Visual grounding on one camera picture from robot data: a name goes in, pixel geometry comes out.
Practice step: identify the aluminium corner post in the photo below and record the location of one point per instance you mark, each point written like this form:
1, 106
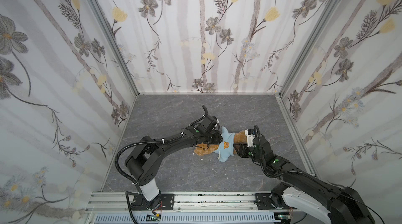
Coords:
322, 22
108, 33

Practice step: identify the aluminium corner post left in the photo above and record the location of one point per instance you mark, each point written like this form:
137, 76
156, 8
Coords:
108, 33

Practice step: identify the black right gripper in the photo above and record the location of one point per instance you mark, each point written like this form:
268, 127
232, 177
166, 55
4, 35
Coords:
244, 146

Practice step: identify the white perforated cable tray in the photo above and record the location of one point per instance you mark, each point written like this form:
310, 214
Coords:
209, 218

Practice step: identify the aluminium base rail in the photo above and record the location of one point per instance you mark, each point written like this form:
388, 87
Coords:
112, 208

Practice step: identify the light blue teddy hoodie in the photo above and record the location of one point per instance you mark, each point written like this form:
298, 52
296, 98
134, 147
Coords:
225, 148

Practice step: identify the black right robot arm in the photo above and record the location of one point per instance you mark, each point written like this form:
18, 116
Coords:
329, 203

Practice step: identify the aluminium corner post right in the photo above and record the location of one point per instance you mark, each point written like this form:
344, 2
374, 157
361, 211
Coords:
322, 22

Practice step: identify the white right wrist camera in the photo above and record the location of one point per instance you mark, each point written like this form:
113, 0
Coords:
250, 135

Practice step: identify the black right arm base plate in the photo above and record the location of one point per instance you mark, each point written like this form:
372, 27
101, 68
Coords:
268, 201

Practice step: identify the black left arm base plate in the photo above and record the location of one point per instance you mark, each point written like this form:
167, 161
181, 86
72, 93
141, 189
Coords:
161, 202

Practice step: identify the brown teddy bear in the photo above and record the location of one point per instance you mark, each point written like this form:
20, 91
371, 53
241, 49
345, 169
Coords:
204, 149

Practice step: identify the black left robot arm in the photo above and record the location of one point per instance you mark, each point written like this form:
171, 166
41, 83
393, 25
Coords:
145, 159

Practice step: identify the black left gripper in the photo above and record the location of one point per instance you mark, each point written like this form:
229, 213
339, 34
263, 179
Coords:
212, 134

